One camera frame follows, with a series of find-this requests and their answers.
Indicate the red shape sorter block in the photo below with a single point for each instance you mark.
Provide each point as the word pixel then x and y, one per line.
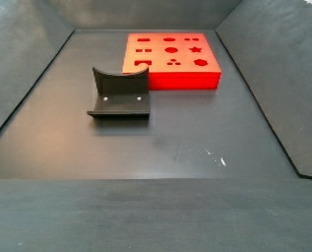
pixel 179 60

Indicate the black curved holder bracket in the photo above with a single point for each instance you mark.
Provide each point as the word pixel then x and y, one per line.
pixel 122 94

